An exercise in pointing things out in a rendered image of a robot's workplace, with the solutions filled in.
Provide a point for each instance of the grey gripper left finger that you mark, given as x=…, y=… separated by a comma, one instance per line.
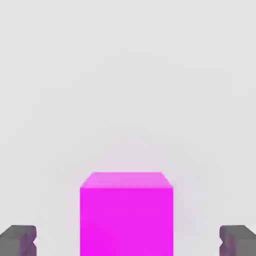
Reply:
x=14, y=241

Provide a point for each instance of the small magenta cube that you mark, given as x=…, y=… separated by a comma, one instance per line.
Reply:
x=126, y=220

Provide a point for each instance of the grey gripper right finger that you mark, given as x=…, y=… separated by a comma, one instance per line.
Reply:
x=242, y=241

